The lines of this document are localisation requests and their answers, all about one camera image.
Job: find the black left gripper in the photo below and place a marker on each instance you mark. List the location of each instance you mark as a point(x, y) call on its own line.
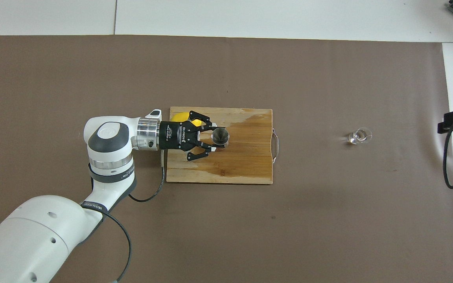
point(175, 135)

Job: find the steel double jigger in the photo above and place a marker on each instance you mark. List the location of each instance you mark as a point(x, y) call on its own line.
point(220, 136)

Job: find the small clear glass cup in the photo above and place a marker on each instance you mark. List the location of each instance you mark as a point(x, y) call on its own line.
point(359, 136)

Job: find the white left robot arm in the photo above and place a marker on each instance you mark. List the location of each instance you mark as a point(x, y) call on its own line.
point(34, 236)

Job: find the yellow lemon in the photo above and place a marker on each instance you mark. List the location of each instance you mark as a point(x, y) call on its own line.
point(180, 116)

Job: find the wooden cutting board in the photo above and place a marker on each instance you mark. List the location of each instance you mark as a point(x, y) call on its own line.
point(246, 157)

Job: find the brown paper table mat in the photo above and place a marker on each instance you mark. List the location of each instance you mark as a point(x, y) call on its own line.
point(289, 236)

